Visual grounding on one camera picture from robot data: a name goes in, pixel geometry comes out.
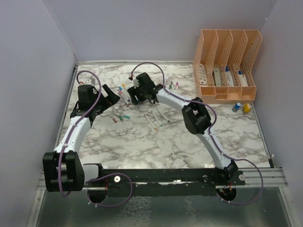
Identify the green cap marker pen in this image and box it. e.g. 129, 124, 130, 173
152, 111, 163, 127

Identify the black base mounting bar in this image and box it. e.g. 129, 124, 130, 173
77, 168, 247, 189

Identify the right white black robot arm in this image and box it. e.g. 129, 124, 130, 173
127, 73, 238, 185

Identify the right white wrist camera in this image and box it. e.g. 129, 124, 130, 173
133, 79, 140, 89

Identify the grey cap marker pen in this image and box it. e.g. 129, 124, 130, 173
169, 81, 174, 92

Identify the orange plastic file organizer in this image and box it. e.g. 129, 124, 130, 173
193, 29, 262, 104

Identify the brown cap marker pen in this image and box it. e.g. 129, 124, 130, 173
144, 114, 158, 131

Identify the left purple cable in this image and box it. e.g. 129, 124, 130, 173
57, 70, 133, 208

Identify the white blue box in organizer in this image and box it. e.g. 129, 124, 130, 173
225, 66, 234, 87

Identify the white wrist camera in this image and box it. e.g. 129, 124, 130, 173
133, 79, 140, 89
85, 77, 96, 86

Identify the yellow small bottle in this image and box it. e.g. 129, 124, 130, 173
243, 103, 251, 113

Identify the white booklet in organizer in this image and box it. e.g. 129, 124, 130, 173
198, 64, 208, 87

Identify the aluminium frame rail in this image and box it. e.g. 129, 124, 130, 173
37, 168, 288, 190

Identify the red end marker pen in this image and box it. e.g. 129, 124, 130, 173
118, 87, 130, 106

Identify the white red box in organizer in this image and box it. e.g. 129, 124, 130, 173
238, 70, 248, 87

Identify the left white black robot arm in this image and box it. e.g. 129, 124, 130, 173
43, 84, 120, 192

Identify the blue small bottle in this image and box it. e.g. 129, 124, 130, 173
232, 102, 241, 113

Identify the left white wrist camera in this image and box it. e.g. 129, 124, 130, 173
85, 77, 96, 86

